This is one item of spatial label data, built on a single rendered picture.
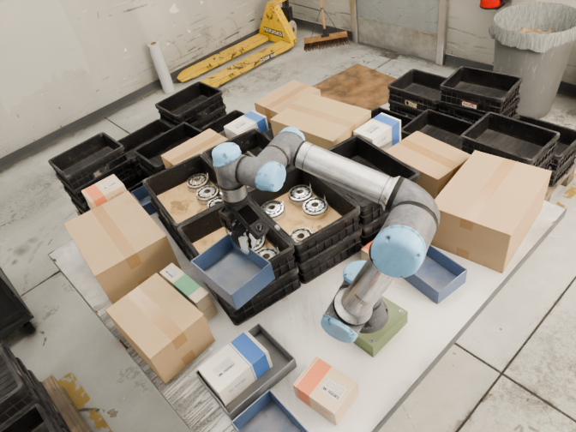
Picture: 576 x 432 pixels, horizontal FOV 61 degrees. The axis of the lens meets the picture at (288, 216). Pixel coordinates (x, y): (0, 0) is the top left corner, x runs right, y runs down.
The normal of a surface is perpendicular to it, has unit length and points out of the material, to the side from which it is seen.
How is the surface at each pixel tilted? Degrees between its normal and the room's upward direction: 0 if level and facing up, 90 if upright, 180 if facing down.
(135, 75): 90
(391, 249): 82
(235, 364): 0
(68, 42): 90
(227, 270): 1
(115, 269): 90
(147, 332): 0
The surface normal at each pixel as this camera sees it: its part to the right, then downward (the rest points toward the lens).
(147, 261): 0.59, 0.47
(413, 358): -0.15, -0.73
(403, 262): -0.44, 0.55
